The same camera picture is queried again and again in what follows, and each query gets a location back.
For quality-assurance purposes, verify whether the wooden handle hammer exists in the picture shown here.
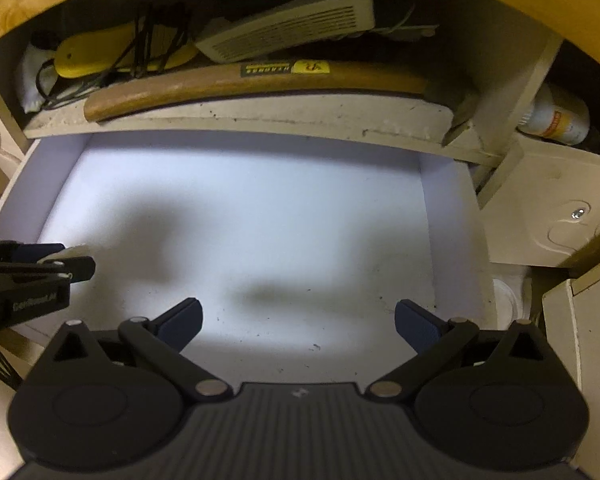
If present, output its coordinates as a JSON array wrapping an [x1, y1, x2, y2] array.
[[82, 59, 482, 126]]

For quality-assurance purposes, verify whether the cream cabinet box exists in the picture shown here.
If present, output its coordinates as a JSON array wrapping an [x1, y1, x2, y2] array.
[[541, 247, 600, 480]]

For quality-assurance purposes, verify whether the black cable bundle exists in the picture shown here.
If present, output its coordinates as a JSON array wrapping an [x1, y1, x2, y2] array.
[[112, 2, 193, 80]]

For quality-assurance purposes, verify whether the white drawer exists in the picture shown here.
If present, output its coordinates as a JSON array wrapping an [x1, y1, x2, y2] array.
[[0, 129, 497, 480]]

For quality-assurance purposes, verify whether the yellow plastic tool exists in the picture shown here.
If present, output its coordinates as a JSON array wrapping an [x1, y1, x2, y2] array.
[[54, 24, 199, 80]]

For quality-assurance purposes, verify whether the white plastic bottle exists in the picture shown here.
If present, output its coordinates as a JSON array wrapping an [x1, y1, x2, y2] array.
[[516, 84, 592, 147]]

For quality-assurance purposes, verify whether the white cloth bag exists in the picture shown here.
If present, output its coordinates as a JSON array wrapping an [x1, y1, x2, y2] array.
[[18, 40, 63, 114]]

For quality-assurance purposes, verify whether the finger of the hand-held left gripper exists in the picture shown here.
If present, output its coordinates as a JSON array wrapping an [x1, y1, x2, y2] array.
[[0, 234, 66, 263], [0, 256, 97, 292]]

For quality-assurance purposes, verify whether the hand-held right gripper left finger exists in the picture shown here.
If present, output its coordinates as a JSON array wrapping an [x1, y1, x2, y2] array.
[[40, 298, 232, 402]]

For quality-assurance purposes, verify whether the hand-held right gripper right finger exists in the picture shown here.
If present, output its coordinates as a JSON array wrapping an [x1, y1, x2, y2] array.
[[366, 299, 557, 398]]

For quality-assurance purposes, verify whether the white vented electronics box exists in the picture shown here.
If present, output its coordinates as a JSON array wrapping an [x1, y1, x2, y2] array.
[[194, 0, 377, 64]]

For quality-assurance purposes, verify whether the cream tool drawer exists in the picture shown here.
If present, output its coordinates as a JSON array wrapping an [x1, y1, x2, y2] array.
[[0, 0, 566, 168]]

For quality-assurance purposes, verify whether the white round container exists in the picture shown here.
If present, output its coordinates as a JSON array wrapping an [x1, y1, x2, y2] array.
[[492, 266, 535, 333]]

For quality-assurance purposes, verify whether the cream cabinet door panel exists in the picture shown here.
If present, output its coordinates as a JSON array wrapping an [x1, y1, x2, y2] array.
[[479, 136, 600, 267]]

